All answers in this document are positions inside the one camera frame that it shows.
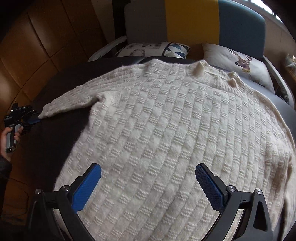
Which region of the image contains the grey yellow blue sofa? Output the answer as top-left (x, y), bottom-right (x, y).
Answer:
top-left (88, 0), bottom-right (295, 105)

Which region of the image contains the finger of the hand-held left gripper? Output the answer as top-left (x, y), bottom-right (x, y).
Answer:
top-left (21, 124), bottom-right (35, 135)
top-left (24, 111), bottom-right (41, 126)

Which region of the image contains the person's left forearm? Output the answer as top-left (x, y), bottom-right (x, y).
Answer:
top-left (0, 155), bottom-right (13, 183)

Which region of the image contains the deer print pillow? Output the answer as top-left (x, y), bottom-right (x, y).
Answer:
top-left (202, 43), bottom-right (275, 93)

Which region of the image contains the triangle pattern pillow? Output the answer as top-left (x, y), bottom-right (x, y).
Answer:
top-left (113, 42), bottom-right (191, 59)

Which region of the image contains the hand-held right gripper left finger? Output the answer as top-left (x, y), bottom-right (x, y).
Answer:
top-left (28, 163), bottom-right (102, 241)

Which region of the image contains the person's left hand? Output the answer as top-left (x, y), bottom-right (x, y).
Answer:
top-left (0, 126), bottom-right (23, 160)

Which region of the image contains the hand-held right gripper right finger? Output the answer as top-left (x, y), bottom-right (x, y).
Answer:
top-left (195, 163), bottom-right (273, 241)

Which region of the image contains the cream knitted towel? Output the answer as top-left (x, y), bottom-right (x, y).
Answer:
top-left (38, 59), bottom-right (296, 241)

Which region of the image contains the wide barred window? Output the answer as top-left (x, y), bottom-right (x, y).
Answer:
top-left (248, 0), bottom-right (284, 22)

